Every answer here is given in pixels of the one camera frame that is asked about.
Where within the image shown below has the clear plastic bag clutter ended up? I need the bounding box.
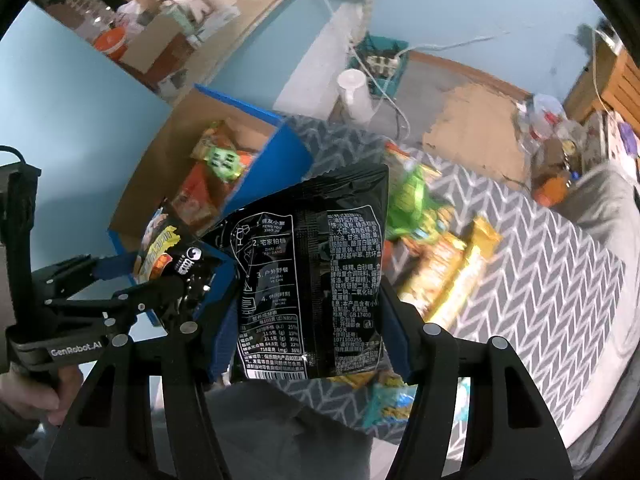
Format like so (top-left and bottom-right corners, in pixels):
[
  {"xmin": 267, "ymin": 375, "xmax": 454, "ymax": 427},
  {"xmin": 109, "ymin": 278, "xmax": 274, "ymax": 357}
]
[{"xmin": 516, "ymin": 93, "xmax": 567, "ymax": 141}]

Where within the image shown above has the open cardboard box on counter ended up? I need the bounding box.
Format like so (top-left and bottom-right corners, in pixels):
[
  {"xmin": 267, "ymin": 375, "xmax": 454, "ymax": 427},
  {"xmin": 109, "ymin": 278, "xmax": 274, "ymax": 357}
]
[{"xmin": 120, "ymin": 14, "xmax": 183, "ymax": 74}]

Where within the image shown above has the large orange chip bag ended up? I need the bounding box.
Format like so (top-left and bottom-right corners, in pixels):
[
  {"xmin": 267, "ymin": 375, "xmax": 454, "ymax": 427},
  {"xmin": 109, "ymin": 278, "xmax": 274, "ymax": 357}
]
[{"xmin": 170, "ymin": 162, "xmax": 220, "ymax": 234}]

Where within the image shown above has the blue-edged cardboard box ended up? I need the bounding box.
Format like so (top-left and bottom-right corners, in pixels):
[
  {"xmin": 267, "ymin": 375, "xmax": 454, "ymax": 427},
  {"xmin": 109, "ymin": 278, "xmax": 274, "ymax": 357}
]
[{"xmin": 106, "ymin": 83, "xmax": 316, "ymax": 328}]

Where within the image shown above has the grey duvet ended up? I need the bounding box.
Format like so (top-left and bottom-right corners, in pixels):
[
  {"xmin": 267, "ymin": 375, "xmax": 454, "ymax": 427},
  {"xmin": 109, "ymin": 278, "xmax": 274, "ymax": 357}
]
[{"xmin": 555, "ymin": 162, "xmax": 639, "ymax": 479}]

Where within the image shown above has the black snack bag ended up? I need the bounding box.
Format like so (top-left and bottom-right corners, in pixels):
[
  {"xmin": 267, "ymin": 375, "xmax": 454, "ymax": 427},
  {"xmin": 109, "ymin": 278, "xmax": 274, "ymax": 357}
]
[{"xmin": 204, "ymin": 162, "xmax": 388, "ymax": 380}]

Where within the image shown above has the wooden counter ledge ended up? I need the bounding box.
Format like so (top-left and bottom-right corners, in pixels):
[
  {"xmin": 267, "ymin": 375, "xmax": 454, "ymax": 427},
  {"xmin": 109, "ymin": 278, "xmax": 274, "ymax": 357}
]
[{"xmin": 163, "ymin": 0, "xmax": 286, "ymax": 106}]

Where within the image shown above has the white electric kettle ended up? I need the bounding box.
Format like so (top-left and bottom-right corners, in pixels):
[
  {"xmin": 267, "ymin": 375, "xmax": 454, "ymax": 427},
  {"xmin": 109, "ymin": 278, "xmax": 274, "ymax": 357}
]
[{"xmin": 337, "ymin": 68, "xmax": 374, "ymax": 125}]

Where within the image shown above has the green snack bag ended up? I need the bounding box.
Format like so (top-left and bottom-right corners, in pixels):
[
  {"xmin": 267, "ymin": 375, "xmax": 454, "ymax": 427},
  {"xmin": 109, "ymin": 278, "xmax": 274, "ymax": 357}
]
[{"xmin": 386, "ymin": 164, "xmax": 447, "ymax": 244}]

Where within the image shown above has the orange drink bottle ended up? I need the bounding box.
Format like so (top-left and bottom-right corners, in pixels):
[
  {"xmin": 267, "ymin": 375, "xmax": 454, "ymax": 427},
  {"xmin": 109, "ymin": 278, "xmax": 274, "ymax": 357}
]
[{"xmin": 532, "ymin": 171, "xmax": 570, "ymax": 208}]

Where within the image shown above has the white tissue box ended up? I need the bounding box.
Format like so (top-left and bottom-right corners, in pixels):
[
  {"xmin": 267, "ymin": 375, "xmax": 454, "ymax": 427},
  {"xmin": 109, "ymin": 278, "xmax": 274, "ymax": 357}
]
[{"xmin": 195, "ymin": 6, "xmax": 241, "ymax": 41}]

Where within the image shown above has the small black snack packet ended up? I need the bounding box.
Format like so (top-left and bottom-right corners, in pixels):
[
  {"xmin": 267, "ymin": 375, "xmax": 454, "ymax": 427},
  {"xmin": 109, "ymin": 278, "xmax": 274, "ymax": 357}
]
[{"xmin": 132, "ymin": 200, "xmax": 235, "ymax": 295}]

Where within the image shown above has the long yellow snack package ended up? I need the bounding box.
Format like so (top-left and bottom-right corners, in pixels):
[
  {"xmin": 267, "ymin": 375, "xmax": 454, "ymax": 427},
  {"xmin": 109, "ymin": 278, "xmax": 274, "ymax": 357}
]
[{"xmin": 398, "ymin": 216, "xmax": 501, "ymax": 330}]

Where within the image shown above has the teal snack bag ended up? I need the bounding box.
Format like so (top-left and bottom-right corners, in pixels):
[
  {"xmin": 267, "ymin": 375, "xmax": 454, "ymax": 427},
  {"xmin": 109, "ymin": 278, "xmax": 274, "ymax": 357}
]
[{"xmin": 362, "ymin": 373, "xmax": 418, "ymax": 428}]

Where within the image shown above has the wooden headboard shelf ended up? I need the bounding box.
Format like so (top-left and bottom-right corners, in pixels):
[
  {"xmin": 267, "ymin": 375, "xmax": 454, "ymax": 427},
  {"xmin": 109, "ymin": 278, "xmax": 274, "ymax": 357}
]
[{"xmin": 563, "ymin": 39, "xmax": 639, "ymax": 136}]

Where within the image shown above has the person's left hand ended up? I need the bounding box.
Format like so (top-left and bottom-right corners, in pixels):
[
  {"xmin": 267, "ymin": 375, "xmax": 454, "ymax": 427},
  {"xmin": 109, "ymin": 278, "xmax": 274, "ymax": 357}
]
[{"xmin": 1, "ymin": 366, "xmax": 84, "ymax": 426}]

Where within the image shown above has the teal basket with power strip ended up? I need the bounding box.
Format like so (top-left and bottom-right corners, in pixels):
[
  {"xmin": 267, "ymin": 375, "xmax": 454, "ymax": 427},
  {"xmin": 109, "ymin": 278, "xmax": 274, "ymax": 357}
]
[{"xmin": 348, "ymin": 32, "xmax": 409, "ymax": 98}]

